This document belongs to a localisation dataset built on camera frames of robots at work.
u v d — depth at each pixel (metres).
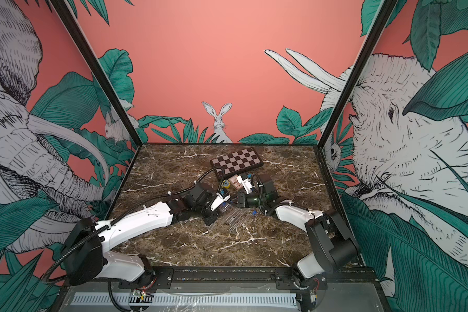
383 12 0.70
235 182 1.01
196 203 0.62
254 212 0.92
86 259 0.41
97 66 0.85
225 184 1.01
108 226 0.44
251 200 0.76
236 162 1.10
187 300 0.70
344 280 0.76
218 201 0.70
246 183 0.79
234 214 0.90
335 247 0.44
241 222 0.90
